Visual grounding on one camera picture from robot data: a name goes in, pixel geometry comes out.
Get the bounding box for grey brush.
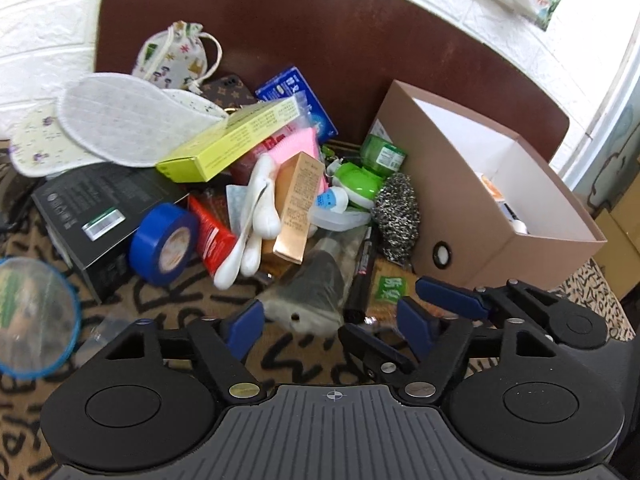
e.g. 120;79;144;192
258;226;370;337

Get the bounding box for white rubber glove pink cuff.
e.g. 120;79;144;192
213;127;319;290

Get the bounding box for blue tape roll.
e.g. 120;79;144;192
129;203;198;286

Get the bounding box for long biscuit packet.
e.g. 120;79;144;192
364;258;426;330

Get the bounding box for black marker pen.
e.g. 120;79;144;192
343;226;378;324

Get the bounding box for red tube package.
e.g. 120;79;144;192
188;195;236;278

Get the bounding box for steel wool scrubber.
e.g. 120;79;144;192
371;172;421;266

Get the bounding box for orange white medicine box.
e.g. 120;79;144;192
476;172;506;204

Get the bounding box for clear plastic case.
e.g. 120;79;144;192
308;205;371;232

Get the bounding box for green white plastic gadget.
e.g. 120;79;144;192
326;159;385;210

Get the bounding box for stacked cardboard boxes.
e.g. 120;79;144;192
594;177;640;300

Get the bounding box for white blue tube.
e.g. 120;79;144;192
316;186;349;214

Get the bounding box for red white plastic packet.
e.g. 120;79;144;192
229;91;312;185

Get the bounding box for green plastic jar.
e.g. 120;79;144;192
360;134;407;178

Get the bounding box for gold cosmetic box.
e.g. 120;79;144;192
272;152;323;264

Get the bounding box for yellow-green long box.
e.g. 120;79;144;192
155;96;300;183

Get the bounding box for black product box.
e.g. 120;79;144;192
32;162;186;302

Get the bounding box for round cracker packet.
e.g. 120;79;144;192
1;257;80;379

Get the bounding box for brown monogram phone case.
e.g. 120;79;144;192
201;74;257;110

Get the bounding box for white fabric insole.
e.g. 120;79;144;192
55;73;229;168

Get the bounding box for blue medicine box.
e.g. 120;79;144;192
255;66;338;144

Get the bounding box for dark brown wooden headboard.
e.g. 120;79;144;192
96;0;570;159

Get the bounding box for patterned drawstring pouch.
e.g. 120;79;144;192
131;21;224;94

